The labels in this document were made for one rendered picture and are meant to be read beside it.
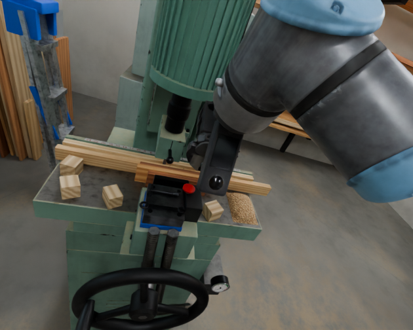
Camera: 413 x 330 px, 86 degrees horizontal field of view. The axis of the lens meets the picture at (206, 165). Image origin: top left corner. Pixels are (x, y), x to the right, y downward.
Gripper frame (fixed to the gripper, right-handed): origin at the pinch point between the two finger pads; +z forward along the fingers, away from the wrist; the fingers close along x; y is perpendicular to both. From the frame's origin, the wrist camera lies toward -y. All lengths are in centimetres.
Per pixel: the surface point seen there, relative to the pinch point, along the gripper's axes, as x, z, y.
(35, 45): 68, 49, 64
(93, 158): 25.3, 21.9, 6.0
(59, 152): 34.0, 21.8, 5.9
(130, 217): 11.8, 17.9, -9.2
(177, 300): -13, 60, -33
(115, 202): 16.1, 15.3, -6.7
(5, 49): 102, 84, 86
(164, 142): 7.6, 8.8, 9.4
